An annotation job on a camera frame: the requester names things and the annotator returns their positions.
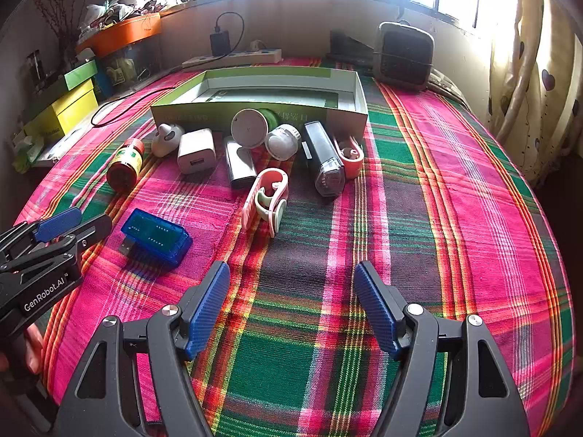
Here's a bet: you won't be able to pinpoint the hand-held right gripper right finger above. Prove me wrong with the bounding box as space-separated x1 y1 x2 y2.
353 260 531 437

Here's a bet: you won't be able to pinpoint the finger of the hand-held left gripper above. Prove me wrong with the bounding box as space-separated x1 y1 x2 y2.
0 207 83 260
0 213 113 278

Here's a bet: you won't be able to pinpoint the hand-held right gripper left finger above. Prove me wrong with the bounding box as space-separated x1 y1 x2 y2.
55 260 231 437

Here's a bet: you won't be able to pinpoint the blue translucent usb device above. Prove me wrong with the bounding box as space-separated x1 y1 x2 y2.
119 208 193 276

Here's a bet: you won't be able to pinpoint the brown bottle red cap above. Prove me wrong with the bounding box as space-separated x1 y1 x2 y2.
106 138 145 189

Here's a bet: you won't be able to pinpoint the grey and white panda toy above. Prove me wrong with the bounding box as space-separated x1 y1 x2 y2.
151 123 185 158

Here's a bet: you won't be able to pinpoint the pink and white clip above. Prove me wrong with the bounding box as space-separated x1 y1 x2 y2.
241 168 290 238

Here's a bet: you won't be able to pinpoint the silver power bank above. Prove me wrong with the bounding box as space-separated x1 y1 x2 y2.
223 135 258 189

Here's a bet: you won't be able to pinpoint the pink plastic clip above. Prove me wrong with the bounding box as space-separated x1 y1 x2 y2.
334 132 365 179

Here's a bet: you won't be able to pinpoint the white shallow box tray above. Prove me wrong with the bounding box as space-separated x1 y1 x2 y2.
150 66 369 146

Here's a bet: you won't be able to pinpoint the black flashlight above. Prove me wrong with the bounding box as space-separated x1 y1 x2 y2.
302 121 344 200

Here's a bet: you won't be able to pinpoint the green round case white lid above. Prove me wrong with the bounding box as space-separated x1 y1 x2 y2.
230 107 279 149

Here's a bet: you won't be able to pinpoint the person's left hand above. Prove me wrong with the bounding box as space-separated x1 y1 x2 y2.
0 323 45 376

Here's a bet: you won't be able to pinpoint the white plastic panel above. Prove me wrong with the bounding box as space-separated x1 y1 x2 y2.
41 130 85 165

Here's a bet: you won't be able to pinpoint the pink green plaid blanket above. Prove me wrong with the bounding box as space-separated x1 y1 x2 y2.
16 57 575 437

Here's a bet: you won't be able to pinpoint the yellow cardboard box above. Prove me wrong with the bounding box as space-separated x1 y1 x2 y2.
25 79 98 139

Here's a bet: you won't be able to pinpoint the blue box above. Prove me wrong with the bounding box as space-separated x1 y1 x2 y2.
93 73 114 98

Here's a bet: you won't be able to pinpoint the green cardboard shoe box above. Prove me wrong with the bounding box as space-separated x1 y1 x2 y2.
64 60 98 92

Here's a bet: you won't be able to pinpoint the clear plastic storage bin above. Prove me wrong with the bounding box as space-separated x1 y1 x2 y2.
98 43 160 87

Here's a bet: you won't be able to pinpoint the orange storage box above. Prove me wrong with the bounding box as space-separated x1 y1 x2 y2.
75 13 162 60

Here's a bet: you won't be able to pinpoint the dried branches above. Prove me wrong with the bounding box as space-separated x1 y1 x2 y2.
32 0 80 69

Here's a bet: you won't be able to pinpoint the pile of plastic bags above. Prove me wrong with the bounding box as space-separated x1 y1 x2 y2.
77 0 160 32

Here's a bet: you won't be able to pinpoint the white power strip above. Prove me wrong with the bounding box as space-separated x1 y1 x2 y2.
182 48 283 70

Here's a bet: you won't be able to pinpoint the cream heart-print curtain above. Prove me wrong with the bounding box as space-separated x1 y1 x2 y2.
485 0 583 187

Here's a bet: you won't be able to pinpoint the black charging cable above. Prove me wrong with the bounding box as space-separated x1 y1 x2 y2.
90 11 245 127

